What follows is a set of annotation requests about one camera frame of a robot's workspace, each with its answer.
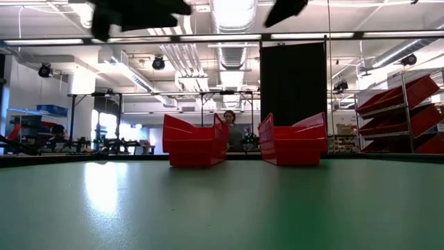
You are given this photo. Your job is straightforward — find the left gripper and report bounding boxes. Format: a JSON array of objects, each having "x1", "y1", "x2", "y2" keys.
[{"x1": 88, "y1": 0, "x2": 192, "y2": 42}]

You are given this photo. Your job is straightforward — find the red plastic bin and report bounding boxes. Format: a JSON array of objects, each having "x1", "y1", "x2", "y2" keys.
[
  {"x1": 257, "y1": 111, "x2": 329, "y2": 167},
  {"x1": 162, "y1": 112, "x2": 230, "y2": 168}
]

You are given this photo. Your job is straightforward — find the black divider panel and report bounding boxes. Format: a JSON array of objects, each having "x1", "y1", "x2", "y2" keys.
[{"x1": 260, "y1": 42, "x2": 328, "y2": 126}]

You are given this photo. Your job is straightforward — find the cardboard box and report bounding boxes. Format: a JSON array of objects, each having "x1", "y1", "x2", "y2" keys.
[{"x1": 335, "y1": 123, "x2": 354, "y2": 136}]

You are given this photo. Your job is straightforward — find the person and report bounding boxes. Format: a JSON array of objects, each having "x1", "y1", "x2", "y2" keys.
[{"x1": 223, "y1": 110, "x2": 244, "y2": 152}]

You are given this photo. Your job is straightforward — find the red shelf bin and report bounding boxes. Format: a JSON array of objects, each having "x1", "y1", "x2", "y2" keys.
[
  {"x1": 360, "y1": 133, "x2": 444, "y2": 154},
  {"x1": 359, "y1": 103, "x2": 444, "y2": 138},
  {"x1": 356, "y1": 75, "x2": 441, "y2": 115}
]

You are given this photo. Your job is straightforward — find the blue storage bin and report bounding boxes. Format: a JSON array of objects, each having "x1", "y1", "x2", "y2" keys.
[{"x1": 36, "y1": 104, "x2": 69, "y2": 117}]

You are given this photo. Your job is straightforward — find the red storage bin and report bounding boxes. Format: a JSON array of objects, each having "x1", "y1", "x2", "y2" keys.
[{"x1": 40, "y1": 121, "x2": 67, "y2": 140}]

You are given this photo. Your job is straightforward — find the dark cart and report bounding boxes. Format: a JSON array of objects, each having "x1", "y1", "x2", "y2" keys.
[{"x1": 10, "y1": 115, "x2": 44, "y2": 156}]

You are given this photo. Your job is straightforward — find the green table mat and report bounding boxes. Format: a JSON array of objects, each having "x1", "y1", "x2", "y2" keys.
[{"x1": 0, "y1": 158, "x2": 444, "y2": 250}]

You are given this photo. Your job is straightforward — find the black ceiling camera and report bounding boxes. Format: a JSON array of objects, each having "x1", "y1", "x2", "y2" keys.
[
  {"x1": 37, "y1": 62, "x2": 53, "y2": 78},
  {"x1": 151, "y1": 55, "x2": 166, "y2": 71},
  {"x1": 400, "y1": 53, "x2": 418, "y2": 67}
]

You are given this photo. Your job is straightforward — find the silver ventilation duct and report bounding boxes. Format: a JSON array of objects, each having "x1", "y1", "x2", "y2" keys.
[
  {"x1": 210, "y1": 0, "x2": 258, "y2": 70},
  {"x1": 370, "y1": 37, "x2": 438, "y2": 69}
]

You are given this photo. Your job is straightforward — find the black rig frame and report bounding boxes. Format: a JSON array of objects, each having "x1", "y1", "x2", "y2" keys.
[
  {"x1": 68, "y1": 92, "x2": 123, "y2": 153},
  {"x1": 200, "y1": 90, "x2": 255, "y2": 153}
]

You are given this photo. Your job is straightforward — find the metal wire shelf rack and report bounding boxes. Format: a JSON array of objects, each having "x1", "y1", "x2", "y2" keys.
[{"x1": 353, "y1": 67, "x2": 444, "y2": 154}]

